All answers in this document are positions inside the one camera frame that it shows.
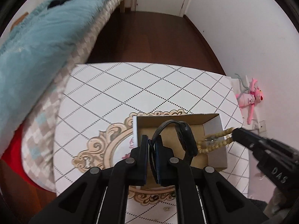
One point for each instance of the checkered bed sheet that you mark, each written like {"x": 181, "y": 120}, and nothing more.
{"x": 45, "y": 112}

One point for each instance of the red cloth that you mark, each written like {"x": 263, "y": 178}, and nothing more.
{"x": 16, "y": 158}

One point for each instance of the teal fluffy blanket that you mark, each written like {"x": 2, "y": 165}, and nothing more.
{"x": 34, "y": 53}

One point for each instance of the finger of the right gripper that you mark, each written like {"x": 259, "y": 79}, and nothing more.
{"x": 244, "y": 137}

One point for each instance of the white patterned tablecloth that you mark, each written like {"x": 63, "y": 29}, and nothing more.
{"x": 103, "y": 106}

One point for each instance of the silver pendant charm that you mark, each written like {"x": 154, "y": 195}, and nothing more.
{"x": 211, "y": 139}

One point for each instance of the wire clothes hanger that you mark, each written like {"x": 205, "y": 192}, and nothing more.
{"x": 245, "y": 87}

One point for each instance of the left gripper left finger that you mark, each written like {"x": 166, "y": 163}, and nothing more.
{"x": 99, "y": 196}

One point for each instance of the pink panther plush toy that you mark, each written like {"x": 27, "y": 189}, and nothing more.
{"x": 250, "y": 99}

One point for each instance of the white power strip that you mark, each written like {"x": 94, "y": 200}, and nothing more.
{"x": 259, "y": 127}

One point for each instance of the white cardboard box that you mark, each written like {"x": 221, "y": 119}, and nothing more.
{"x": 202, "y": 125}

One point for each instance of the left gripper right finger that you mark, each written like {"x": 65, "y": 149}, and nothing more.
{"x": 203, "y": 197}

